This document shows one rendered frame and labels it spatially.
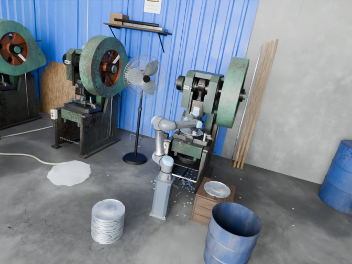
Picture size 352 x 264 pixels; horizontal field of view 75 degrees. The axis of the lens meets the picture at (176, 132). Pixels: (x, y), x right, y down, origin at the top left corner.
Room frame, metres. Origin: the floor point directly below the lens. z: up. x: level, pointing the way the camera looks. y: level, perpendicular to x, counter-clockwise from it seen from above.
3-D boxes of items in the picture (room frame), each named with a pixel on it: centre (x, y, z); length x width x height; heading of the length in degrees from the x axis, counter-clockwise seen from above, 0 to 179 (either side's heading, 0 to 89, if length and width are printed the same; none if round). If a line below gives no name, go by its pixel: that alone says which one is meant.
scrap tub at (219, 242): (1.60, -0.62, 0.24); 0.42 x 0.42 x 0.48
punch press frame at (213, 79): (2.99, -0.27, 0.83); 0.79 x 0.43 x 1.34; 164
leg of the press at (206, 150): (2.91, -0.52, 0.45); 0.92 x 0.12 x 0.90; 164
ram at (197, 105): (2.81, -0.22, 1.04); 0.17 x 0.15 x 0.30; 164
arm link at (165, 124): (2.16, -0.05, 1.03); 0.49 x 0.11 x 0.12; 132
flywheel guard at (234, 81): (2.86, -0.58, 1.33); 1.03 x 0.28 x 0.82; 164
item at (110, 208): (1.69, 0.49, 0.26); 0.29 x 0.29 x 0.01
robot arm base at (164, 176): (2.08, 0.03, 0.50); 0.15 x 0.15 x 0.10
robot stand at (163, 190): (2.08, 0.03, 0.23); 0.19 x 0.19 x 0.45; 78
